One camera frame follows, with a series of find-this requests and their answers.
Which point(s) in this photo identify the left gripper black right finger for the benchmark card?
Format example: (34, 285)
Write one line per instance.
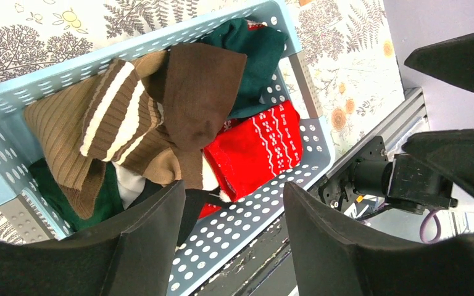
(336, 255)

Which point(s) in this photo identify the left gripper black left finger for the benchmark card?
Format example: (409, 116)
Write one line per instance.
(128, 254)

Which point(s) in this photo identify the dark brown sock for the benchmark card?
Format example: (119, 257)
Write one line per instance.
(200, 90)

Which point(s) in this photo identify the dark green sock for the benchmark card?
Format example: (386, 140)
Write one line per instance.
(98, 200)

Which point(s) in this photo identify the dark teal sock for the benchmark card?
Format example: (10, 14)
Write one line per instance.
(264, 47)

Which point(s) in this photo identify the brown striped sock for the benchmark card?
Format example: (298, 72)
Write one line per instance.
(122, 122)

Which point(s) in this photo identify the tan brown sock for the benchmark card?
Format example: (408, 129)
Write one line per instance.
(57, 123)

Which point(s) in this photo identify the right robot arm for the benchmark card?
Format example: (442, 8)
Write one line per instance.
(422, 176)

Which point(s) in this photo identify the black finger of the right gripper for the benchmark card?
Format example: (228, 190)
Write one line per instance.
(451, 61)
(449, 153)

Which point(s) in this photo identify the black sock with beige stripes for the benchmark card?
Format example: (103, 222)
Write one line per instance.
(188, 212)

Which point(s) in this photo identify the red patterned sock pair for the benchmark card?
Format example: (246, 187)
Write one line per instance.
(252, 152)

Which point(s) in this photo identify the light blue plastic basket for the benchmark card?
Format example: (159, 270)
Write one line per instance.
(222, 231)

